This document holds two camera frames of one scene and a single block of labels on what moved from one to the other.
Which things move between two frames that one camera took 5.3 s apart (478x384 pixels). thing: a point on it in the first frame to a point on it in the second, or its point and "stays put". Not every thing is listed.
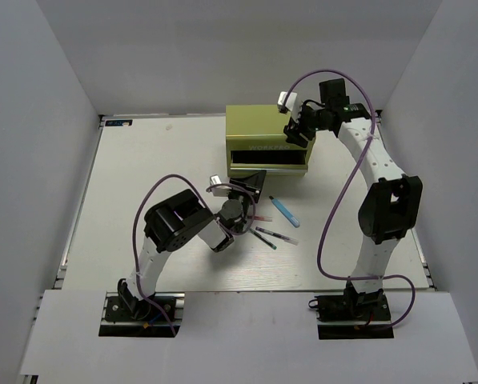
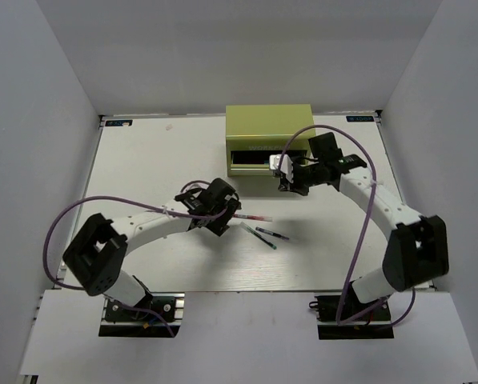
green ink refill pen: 263,239 stays put
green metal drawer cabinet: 255,141 stays put
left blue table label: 118,122 stays put
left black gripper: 254,183 to 218,226
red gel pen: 262,218 stays put
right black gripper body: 311,120 to 305,177
